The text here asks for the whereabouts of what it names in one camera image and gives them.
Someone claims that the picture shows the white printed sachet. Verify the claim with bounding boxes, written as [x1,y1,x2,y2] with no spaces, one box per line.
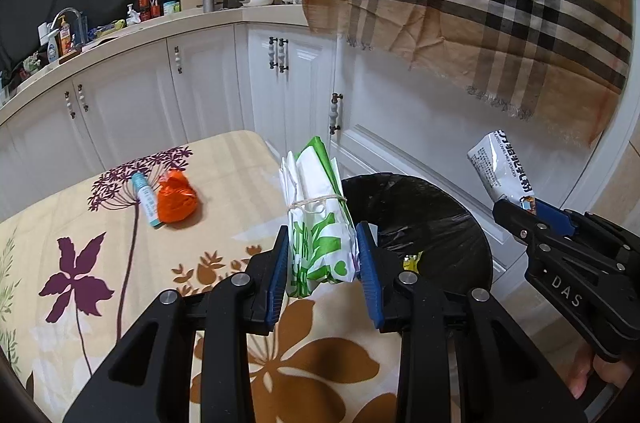
[467,132,538,211]

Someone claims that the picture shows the green white plastic bag bundle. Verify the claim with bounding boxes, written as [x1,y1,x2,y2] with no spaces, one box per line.
[277,135,358,299]

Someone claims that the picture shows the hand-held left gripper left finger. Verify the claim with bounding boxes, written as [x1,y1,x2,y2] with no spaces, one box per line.
[62,228,291,423]

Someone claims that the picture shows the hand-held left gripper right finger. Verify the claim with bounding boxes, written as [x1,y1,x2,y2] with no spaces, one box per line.
[355,222,588,423]

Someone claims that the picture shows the white kitchen cabinets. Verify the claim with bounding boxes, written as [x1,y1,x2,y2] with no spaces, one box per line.
[0,20,621,294]

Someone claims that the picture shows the trash bin with black bag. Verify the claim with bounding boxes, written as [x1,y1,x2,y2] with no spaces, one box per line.
[340,172,495,334]

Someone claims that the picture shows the beige floral tablecloth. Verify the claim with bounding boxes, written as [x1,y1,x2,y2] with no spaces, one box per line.
[0,130,406,423]

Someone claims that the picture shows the small white blue tube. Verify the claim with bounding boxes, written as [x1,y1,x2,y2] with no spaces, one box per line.
[130,171,163,229]

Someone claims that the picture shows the chrome kitchen faucet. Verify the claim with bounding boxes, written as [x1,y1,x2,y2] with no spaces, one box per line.
[47,7,83,48]

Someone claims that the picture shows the yellow green packet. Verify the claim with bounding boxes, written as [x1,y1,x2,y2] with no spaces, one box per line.
[90,20,126,36]

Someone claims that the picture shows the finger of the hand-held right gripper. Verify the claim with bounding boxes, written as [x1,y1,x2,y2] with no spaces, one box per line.
[492,199,547,250]
[534,198,584,235]

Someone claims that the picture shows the person's right hand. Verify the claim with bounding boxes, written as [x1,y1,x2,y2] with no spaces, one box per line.
[567,345,633,399]

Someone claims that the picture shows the orange plastic bag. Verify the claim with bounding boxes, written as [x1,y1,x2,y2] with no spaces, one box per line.
[157,169,197,224]

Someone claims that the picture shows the beige kitchen countertop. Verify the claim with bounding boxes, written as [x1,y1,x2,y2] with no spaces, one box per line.
[0,0,311,118]

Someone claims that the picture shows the beige plaid cloth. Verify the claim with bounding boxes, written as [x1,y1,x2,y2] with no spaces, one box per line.
[300,0,633,148]

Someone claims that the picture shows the orange dish soap bottle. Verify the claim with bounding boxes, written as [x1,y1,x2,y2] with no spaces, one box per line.
[56,17,72,56]

